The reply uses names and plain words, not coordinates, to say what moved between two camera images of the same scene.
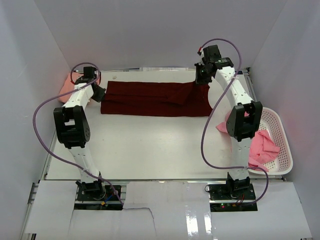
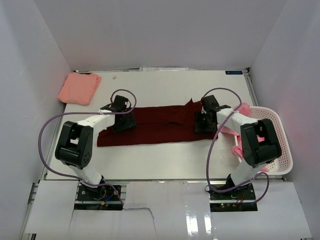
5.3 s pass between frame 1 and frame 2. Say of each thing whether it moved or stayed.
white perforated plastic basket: stayed
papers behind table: stayed
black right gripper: moved
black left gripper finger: moved
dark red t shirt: moved
